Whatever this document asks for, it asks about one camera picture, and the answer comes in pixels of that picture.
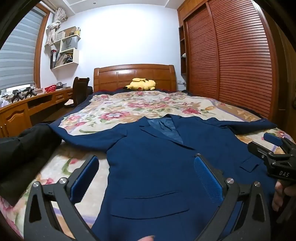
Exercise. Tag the wooden louvred wardrobe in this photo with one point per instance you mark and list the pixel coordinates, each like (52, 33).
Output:
(231, 58)

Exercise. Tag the white wall shelf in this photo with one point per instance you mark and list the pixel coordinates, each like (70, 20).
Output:
(75, 56)

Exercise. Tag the wooden bed headboard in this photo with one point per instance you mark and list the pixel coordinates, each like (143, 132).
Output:
(111, 78)

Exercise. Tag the floral blanket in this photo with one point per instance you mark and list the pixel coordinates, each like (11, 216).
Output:
(111, 111)

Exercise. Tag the person's left hand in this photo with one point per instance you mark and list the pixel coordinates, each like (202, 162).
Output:
(148, 238)

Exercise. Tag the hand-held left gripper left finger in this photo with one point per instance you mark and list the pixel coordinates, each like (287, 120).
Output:
(84, 178)

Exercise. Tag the yellow plush toy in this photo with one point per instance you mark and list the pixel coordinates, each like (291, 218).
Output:
(141, 84)

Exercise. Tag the wooden desk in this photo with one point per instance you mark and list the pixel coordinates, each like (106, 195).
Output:
(13, 115)

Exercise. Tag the row of binders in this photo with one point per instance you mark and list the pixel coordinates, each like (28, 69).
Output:
(53, 59)

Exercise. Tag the blue suit jacket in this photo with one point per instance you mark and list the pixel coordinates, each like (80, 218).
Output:
(161, 162)

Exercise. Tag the cardboard box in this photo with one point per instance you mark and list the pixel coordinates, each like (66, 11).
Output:
(67, 32)

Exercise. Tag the black clothes pile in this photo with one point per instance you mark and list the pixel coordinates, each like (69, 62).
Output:
(23, 157)

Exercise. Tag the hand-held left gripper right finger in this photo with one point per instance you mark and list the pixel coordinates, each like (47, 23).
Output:
(208, 178)

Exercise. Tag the red basket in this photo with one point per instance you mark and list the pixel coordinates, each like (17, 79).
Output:
(50, 89)

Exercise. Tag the black office chair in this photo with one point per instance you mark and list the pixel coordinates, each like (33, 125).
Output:
(79, 91)

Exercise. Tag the grey desk item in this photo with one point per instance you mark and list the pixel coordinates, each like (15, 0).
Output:
(60, 85)

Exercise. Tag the black hand-held gripper on desk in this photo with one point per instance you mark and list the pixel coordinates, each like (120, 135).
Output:
(17, 95)
(30, 92)

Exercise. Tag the person's right hand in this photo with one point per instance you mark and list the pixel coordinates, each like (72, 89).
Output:
(277, 197)

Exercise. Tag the grey paper bag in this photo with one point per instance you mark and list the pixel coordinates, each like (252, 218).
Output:
(69, 44)

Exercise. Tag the window with grey blind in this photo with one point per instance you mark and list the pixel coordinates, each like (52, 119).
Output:
(18, 51)

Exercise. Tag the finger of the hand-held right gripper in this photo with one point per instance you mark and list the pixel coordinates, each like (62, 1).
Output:
(259, 149)
(272, 138)

